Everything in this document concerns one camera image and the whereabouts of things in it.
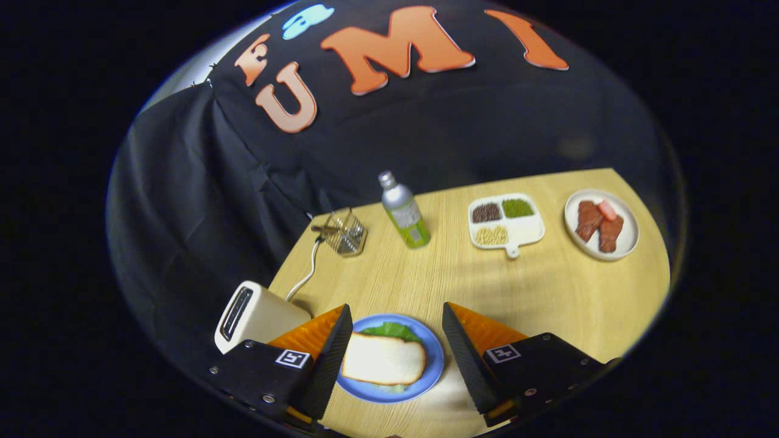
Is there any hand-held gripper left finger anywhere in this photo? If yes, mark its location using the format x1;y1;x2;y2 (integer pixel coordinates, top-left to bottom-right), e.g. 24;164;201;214
207;303;355;426

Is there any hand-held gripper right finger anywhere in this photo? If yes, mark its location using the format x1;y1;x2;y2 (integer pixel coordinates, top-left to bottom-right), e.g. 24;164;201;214
441;301;612;428

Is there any white bread slice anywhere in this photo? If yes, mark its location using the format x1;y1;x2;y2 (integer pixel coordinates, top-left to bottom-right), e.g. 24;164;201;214
341;332;427;386

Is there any green lettuce leaf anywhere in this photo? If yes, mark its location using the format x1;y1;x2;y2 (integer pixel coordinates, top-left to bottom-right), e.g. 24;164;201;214
362;321;422;342

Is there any blue round plate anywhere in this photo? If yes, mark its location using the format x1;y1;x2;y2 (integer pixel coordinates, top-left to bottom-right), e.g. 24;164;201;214
335;313;445;404

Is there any white toaster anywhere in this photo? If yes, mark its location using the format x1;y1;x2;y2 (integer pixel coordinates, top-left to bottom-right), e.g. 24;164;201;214
214;280;313;355

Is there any white divided dish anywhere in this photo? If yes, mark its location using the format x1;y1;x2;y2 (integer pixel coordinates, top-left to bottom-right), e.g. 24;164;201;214
467;193;546;260

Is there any green labelled metal bottle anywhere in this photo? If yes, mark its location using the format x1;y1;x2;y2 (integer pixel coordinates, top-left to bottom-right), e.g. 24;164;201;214
378;170;431;249

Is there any brown meat piece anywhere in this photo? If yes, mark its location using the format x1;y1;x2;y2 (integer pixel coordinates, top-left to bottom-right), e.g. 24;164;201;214
599;215;625;254
575;200;604;243

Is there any white oval plate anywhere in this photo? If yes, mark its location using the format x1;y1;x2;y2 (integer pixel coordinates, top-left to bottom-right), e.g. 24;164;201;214
564;189;640;262

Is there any white power cable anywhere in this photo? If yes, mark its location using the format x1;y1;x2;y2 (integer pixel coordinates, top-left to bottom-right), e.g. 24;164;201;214
285;237;323;303

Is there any wire mesh utensil holder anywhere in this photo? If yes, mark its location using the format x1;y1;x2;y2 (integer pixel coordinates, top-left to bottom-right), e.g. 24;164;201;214
323;208;368;258

